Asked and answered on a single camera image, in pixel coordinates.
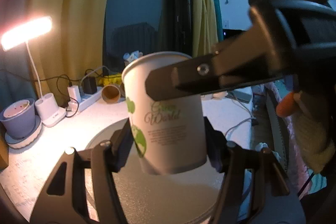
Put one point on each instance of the white USB charger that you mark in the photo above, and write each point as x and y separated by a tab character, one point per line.
74	94

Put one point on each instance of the yellow curtain right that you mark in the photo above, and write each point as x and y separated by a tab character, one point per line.
204	27

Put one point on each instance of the purple bowl with pink lid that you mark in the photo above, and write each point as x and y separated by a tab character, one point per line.
19	118

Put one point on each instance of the white desk lamp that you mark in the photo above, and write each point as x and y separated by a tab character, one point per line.
48	109

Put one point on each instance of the black power adapter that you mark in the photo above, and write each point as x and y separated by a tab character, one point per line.
89	85

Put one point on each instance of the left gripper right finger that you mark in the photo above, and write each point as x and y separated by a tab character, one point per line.
219	153

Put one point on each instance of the yellow curtain left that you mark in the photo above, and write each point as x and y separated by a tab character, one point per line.
75	42

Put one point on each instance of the round grey mat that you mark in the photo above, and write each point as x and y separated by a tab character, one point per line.
177	198

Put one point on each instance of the yellow snack packet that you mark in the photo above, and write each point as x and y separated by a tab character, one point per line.
110	80

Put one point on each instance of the yellow curtain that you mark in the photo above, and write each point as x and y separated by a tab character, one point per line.
75	42
204	27

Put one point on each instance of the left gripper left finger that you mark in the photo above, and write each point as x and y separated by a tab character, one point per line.
121	140

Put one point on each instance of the white paper cup green print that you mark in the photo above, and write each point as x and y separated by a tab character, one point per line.
169	135

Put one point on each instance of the white scalloped plate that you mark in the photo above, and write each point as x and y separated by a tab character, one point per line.
26	140

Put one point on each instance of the white lattice basket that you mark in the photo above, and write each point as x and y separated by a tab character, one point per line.
130	57

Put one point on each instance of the brown paper cup leftmost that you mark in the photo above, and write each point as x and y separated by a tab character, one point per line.
112	93

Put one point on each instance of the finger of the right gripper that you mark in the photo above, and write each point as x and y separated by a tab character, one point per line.
256	56

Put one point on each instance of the white power strip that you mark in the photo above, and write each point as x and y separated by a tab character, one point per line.
86	101

